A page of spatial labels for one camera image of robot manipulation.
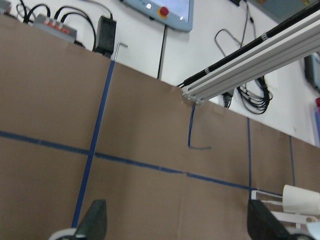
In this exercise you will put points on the grey usb hub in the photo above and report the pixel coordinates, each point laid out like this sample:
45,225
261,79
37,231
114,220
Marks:
54,27

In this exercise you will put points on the white plastic cup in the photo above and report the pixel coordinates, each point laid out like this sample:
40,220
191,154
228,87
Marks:
300,200

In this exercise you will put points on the white wire cup rack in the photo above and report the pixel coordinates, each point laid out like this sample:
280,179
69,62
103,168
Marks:
274,203

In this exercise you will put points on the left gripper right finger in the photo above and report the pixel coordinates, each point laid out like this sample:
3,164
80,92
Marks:
262,224

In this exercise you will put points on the blue teach pendant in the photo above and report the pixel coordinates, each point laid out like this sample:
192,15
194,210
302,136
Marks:
176,14

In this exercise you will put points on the aluminium frame post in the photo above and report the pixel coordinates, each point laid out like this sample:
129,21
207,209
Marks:
289,41

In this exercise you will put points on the metal allen key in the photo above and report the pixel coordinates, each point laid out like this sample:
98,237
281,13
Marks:
118,46

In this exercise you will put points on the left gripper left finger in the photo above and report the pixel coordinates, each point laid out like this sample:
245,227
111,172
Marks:
94,224

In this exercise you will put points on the black power adapter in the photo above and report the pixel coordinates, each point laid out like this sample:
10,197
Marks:
105,36

